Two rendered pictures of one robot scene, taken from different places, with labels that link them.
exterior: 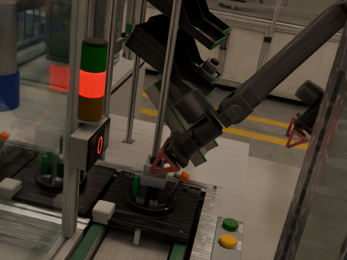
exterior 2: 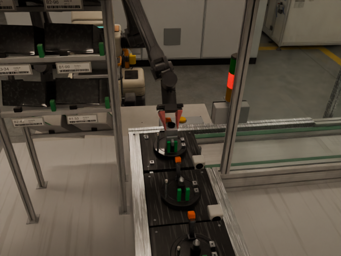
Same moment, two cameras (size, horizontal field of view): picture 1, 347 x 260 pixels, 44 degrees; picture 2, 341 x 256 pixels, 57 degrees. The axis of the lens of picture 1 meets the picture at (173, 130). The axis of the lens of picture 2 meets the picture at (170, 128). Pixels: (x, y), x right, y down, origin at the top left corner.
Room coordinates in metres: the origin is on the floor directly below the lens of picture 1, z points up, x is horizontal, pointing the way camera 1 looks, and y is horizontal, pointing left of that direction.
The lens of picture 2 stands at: (1.26, 1.01, 1.79)
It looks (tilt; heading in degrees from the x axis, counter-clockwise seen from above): 35 degrees down; 253
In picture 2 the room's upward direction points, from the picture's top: 2 degrees clockwise
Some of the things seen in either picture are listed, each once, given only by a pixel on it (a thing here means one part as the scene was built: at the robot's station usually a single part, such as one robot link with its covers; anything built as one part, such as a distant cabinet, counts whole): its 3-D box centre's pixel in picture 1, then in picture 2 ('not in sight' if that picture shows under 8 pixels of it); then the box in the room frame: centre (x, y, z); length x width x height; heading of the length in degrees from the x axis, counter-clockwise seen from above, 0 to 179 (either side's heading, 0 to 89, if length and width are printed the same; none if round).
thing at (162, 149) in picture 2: (151, 197); (170, 146); (0.97, 0.03, 0.98); 0.14 x 0.14 x 0.02
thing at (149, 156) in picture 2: (150, 203); (170, 150); (0.97, 0.03, 0.96); 0.24 x 0.24 x 0.02; 82
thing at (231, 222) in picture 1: (230, 225); not in sight; (0.93, -0.18, 0.96); 0.04 x 0.04 x 0.02
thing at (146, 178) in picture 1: (151, 170); (171, 132); (0.97, 0.04, 1.06); 0.08 x 0.04 x 0.07; 83
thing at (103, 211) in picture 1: (103, 212); (198, 162); (0.89, 0.14, 0.97); 0.05 x 0.05 x 0.04; 82
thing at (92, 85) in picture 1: (92, 81); (235, 79); (0.80, 0.17, 1.33); 0.05 x 0.05 x 0.05
